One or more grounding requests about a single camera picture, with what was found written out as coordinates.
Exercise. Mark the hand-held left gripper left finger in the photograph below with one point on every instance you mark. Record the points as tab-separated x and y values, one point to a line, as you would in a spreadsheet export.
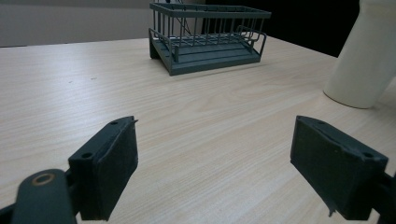
106	168

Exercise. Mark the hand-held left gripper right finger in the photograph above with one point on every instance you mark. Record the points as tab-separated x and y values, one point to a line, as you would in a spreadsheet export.
333	168

